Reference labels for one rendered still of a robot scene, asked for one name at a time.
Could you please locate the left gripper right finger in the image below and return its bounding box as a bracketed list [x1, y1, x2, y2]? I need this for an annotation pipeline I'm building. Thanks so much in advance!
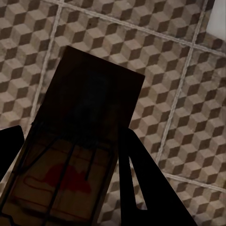
[118, 125, 197, 226]

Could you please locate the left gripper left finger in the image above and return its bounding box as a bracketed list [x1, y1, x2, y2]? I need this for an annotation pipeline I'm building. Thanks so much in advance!
[0, 125, 25, 182]

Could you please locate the mousetrap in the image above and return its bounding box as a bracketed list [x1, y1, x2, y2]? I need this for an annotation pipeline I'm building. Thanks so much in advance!
[0, 45, 145, 226]

